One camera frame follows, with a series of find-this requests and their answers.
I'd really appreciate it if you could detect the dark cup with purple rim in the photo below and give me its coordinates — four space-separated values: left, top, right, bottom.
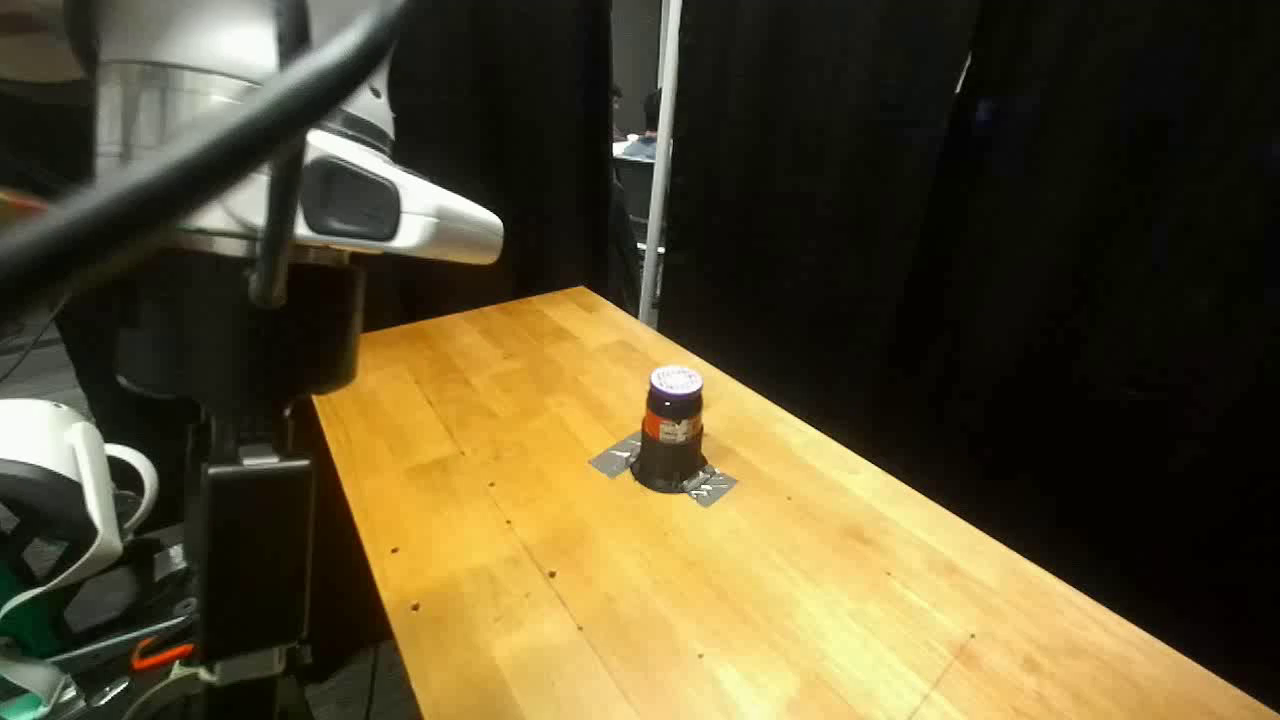
627 364 711 497

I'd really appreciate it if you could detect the white vertical pole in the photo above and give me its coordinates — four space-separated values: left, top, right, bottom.
630 0 689 332

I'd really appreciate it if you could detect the black curtain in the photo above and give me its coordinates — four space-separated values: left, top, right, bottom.
383 0 1280 714

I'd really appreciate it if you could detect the black box on stand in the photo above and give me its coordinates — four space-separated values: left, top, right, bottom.
194 446 320 687

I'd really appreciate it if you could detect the white mug-shaped device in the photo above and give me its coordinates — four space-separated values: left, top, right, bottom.
0 397 165 619

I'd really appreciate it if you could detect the thin black cable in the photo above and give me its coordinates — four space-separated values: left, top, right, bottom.
245 0 317 314

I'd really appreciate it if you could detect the thick black cable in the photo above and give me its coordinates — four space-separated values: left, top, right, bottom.
0 0 407 322

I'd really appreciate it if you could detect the orange-handled clamp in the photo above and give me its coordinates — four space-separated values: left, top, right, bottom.
124 636 198 675

